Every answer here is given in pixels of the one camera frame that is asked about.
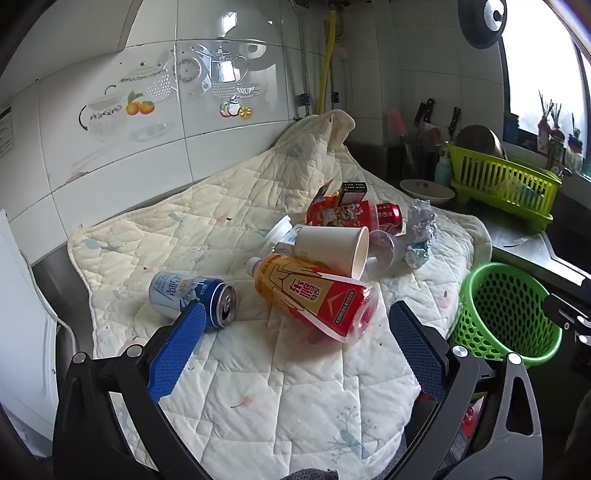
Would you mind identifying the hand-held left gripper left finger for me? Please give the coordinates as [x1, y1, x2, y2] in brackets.
[53, 302, 211, 480]

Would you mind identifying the white plastic lid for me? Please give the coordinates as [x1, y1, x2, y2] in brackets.
[259, 215, 294, 252]

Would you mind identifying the teal plastic bottle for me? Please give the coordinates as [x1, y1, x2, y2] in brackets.
[434, 154, 453, 185]

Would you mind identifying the white paper cup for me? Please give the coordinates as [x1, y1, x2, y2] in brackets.
[293, 224, 370, 280]

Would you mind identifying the small potted plant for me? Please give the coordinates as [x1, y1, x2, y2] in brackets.
[567, 115, 585, 174]

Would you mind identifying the clear plastic cup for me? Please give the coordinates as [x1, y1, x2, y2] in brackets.
[367, 229, 411, 278]

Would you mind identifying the red plastic stool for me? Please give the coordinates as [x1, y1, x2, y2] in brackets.
[459, 399, 483, 439]

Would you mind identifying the lime green dish rack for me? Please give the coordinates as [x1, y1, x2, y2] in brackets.
[443, 142, 563, 232]

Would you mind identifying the black cardboard box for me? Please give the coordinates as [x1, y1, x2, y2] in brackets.
[338, 181, 369, 206]

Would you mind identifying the metal cooking pot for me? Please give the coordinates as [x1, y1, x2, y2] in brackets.
[455, 124, 504, 160]

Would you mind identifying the orange and red drink bottle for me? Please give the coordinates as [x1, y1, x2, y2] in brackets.
[246, 254, 379, 344]

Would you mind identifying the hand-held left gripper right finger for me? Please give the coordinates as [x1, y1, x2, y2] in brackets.
[388, 300, 543, 480]

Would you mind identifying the white ceramic bowl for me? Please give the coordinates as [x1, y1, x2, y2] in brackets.
[400, 178, 456, 207]

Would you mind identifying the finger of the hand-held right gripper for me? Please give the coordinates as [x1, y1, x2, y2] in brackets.
[543, 294, 591, 331]

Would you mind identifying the blue and white milk carton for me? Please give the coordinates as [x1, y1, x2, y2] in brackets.
[277, 224, 303, 257]

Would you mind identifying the glass bottle with sprouts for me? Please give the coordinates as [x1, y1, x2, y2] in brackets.
[538, 90, 552, 151]
[549, 104, 566, 169]

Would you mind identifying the dark teal container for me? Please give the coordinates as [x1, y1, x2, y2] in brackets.
[503, 111, 522, 146]

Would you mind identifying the black hanging pan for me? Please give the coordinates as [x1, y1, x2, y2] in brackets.
[457, 0, 509, 49]

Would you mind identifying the green perforated plastic basket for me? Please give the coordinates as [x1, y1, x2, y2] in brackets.
[450, 262, 564, 367]

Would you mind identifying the orange plastic wrapper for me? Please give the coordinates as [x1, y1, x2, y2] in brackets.
[310, 181, 342, 213]

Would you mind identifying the white quilted blanket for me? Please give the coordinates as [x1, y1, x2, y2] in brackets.
[67, 110, 492, 480]

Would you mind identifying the yellow gas hose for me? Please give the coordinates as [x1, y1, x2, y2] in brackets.
[316, 9, 340, 116]

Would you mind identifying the silver foil wrapper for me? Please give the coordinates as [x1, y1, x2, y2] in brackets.
[402, 198, 437, 271]

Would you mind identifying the red cola can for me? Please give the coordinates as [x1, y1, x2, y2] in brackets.
[374, 202, 403, 236]

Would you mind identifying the metal hose with blue clip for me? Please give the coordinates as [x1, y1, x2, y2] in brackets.
[295, 7, 311, 118]

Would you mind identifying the blue and white drink can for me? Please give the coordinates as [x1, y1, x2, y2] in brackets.
[148, 271, 238, 329]

